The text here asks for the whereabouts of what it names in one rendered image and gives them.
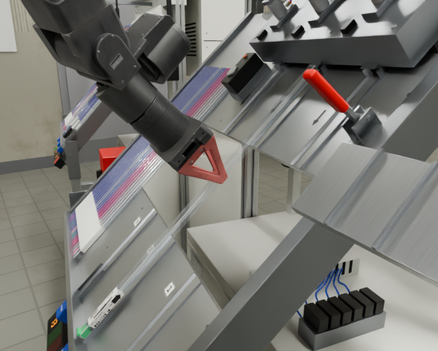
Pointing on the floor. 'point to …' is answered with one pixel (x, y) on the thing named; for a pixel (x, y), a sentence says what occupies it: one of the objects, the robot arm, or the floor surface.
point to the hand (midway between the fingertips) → (218, 175)
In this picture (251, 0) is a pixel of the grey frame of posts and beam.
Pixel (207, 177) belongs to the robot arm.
